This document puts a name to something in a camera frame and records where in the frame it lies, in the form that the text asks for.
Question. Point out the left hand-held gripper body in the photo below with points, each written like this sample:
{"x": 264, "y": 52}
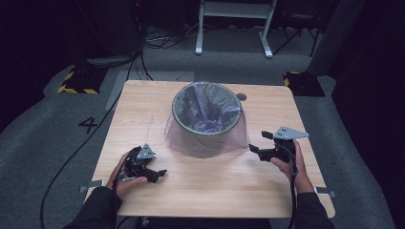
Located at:
{"x": 145, "y": 153}

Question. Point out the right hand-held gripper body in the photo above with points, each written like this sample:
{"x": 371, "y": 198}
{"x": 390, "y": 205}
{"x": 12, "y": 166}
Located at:
{"x": 286, "y": 133}

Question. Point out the green plastic trash bin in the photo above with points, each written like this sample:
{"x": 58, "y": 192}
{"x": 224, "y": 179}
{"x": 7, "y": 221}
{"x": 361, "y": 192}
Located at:
{"x": 191, "y": 140}

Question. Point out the purple plastic trash bag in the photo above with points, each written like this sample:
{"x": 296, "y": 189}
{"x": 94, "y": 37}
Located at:
{"x": 207, "y": 111}

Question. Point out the person's left hand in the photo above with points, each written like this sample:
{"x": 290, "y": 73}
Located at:
{"x": 125, "y": 187}

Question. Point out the person's right hand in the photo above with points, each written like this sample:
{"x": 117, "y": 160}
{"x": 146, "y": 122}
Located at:
{"x": 304, "y": 183}

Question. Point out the dark round table grommet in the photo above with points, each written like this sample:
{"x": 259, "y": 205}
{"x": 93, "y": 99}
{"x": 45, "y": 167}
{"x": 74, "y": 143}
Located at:
{"x": 241, "y": 96}

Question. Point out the black yellow striped stand base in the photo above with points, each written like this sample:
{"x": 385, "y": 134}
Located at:
{"x": 305, "y": 84}
{"x": 82, "y": 79}

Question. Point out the black tripod stand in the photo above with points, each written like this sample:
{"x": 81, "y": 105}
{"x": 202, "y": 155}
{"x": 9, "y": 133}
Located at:
{"x": 288, "y": 41}

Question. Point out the grey pillar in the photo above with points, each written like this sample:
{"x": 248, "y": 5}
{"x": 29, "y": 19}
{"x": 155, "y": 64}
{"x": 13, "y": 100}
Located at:
{"x": 337, "y": 31}

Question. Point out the white metal stand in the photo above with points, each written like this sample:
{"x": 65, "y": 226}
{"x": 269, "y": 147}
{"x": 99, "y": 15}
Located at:
{"x": 234, "y": 9}

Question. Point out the grey table edge bracket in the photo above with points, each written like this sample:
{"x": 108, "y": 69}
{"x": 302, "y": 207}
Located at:
{"x": 92, "y": 184}
{"x": 325, "y": 191}

